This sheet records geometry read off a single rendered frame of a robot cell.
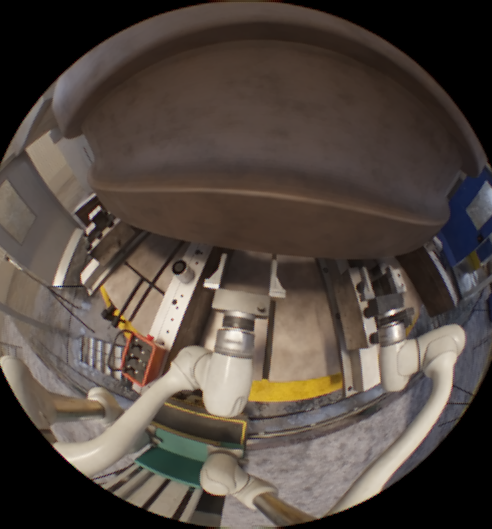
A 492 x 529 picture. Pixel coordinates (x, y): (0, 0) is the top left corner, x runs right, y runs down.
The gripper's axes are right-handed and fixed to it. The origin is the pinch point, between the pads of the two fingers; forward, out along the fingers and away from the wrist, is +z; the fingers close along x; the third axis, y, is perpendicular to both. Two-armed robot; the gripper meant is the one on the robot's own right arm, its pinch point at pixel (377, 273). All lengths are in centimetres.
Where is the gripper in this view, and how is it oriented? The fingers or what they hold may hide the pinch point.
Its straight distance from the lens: 58.7
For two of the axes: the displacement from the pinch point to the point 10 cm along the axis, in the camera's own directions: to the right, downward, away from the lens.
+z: -0.1, -8.8, 4.8
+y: 0.3, 4.7, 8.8
